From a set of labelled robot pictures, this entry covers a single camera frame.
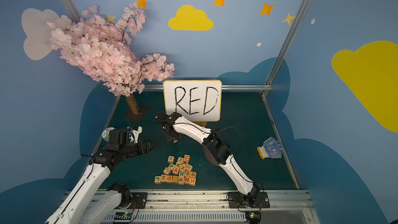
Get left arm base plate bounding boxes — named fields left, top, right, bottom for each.
left=118, top=192, right=148, bottom=209

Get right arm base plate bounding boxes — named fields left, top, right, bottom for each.
left=227, top=192, right=270, bottom=209

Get aluminium mounting rail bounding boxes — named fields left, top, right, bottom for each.
left=62, top=189, right=315, bottom=224

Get wooden letter block H upper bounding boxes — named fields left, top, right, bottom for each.
left=167, top=156, right=175, bottom=163

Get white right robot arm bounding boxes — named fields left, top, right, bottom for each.
left=155, top=112, right=261, bottom=207

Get pink cherry blossom tree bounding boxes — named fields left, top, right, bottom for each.
left=46, top=0, right=175, bottom=118

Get yellow framed whiteboard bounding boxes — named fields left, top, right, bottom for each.
left=163, top=80, right=222, bottom=122

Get aluminium frame post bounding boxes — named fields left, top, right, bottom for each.
left=261, top=0, right=313, bottom=99

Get wooden letter block J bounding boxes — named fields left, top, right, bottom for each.
left=154, top=176, right=162, bottom=184

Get wooden letter block P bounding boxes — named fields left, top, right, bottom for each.
left=168, top=163, right=175, bottom=170

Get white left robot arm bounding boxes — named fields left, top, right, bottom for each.
left=46, top=129, right=157, bottom=224

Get wooden letter block A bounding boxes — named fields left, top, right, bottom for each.
left=172, top=167, right=180, bottom=176

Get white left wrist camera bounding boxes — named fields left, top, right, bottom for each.
left=130, top=126, right=143, bottom=144

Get wooden letter block h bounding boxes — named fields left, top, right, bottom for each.
left=189, top=178, right=197, bottom=186
left=167, top=156, right=175, bottom=163

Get wooden letter block D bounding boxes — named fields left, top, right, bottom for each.
left=190, top=171, right=197, bottom=178

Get wooden easel stand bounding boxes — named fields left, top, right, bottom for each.
left=194, top=122, right=207, bottom=128

